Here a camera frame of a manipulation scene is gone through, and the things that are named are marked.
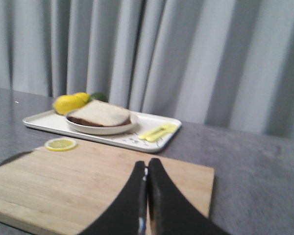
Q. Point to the white round plate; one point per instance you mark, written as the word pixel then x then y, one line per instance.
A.
pixel 103 130

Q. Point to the yellow lemon slice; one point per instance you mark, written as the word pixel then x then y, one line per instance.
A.
pixel 60 144

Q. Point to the light green plastic fork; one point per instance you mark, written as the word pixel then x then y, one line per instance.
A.
pixel 152 131

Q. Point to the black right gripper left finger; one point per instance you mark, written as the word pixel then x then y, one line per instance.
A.
pixel 127 213

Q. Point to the light green plastic spoon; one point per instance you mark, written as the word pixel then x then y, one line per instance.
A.
pixel 167 130

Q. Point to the wooden cutting board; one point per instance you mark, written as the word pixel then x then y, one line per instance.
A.
pixel 61 192

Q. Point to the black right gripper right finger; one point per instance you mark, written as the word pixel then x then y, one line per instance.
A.
pixel 169 210

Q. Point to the green lime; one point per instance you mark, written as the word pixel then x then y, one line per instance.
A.
pixel 98 96

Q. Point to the grey curtain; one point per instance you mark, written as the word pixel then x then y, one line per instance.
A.
pixel 226 63

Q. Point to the white rectangular tray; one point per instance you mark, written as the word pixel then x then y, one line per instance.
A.
pixel 55 123

